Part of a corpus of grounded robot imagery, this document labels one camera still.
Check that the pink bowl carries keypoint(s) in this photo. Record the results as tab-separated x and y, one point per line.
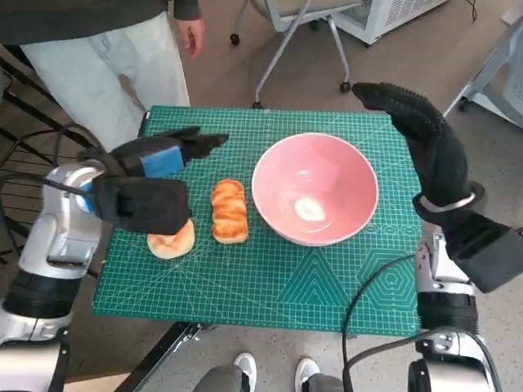
314	171

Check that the long toy bread loaf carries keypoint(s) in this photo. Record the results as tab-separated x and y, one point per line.
229	212

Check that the round toy bread bun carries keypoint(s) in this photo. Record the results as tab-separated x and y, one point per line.
171	247

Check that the person's foot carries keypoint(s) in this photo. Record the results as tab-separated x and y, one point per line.
245	367
306	369

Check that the green cutting mat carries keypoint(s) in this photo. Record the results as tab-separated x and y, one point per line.
245	286

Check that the black metal table frame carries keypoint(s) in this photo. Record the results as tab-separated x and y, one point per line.
163	351

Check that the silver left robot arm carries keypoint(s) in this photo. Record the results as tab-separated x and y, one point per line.
53	237

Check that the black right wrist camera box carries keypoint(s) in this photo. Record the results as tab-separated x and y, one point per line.
486	253

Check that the white grilled appliance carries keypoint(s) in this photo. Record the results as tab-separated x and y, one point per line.
392	16

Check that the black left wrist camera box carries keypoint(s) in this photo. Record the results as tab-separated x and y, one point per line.
143	204

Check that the person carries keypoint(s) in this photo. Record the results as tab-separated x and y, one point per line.
102	73

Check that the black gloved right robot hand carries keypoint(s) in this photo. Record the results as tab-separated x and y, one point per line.
437	155

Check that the white metal cart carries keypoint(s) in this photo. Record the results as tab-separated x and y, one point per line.
510	81

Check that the grey office chair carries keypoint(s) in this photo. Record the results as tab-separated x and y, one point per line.
294	10

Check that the person's leg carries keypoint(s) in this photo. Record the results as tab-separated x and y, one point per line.
220	379
324	384

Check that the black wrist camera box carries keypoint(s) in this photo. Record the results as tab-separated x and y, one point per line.
143	204
486	253

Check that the person's hand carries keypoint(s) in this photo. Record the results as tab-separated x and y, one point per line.
192	36

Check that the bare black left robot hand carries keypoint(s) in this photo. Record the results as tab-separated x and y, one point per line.
126	157

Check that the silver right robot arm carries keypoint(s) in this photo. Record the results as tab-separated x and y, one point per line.
445	265

